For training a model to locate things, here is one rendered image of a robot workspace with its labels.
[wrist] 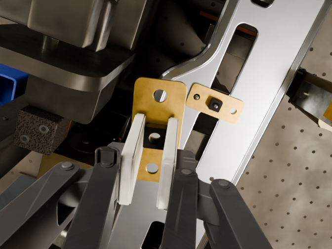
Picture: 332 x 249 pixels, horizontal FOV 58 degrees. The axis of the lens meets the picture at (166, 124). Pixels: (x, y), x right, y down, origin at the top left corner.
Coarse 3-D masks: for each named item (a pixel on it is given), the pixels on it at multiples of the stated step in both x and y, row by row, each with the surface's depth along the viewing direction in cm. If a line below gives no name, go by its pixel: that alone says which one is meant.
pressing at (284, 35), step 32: (288, 0) 40; (320, 0) 40; (224, 32) 41; (256, 32) 42; (288, 32) 41; (192, 64) 43; (256, 64) 43; (288, 64) 43; (160, 96) 45; (256, 96) 45; (192, 128) 47; (224, 128) 47; (256, 128) 46; (224, 160) 48; (128, 224) 54
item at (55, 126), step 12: (24, 108) 37; (36, 108) 38; (24, 120) 37; (36, 120) 37; (48, 120) 37; (60, 120) 38; (72, 120) 46; (24, 132) 38; (36, 132) 37; (48, 132) 37; (60, 132) 40; (24, 144) 38; (36, 144) 38; (48, 144) 38
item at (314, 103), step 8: (304, 88) 44; (312, 88) 43; (320, 88) 41; (296, 96) 46; (304, 96) 43; (312, 96) 42; (320, 96) 41; (328, 96) 40; (296, 104) 45; (304, 104) 43; (312, 104) 42; (320, 104) 41; (328, 104) 39; (312, 112) 42; (320, 112) 40; (328, 112) 38; (328, 120) 38
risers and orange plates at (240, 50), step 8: (200, 16) 69; (208, 16) 57; (208, 24) 56; (200, 32) 69; (208, 32) 54; (240, 32) 68; (248, 32) 57; (232, 40) 54; (240, 40) 54; (248, 40) 54; (232, 48) 55; (240, 48) 55; (248, 48) 55; (240, 56) 55; (152, 224) 68; (160, 224) 68; (152, 232) 65; (160, 232) 66; (152, 240) 63; (160, 240) 64; (144, 248) 61; (152, 248) 61
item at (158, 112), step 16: (144, 80) 21; (160, 80) 21; (144, 96) 22; (176, 96) 22; (144, 112) 22; (160, 112) 22; (176, 112) 22; (144, 128) 22; (160, 128) 22; (144, 144) 22; (160, 144) 22; (144, 160) 24; (160, 160) 24; (144, 176) 24
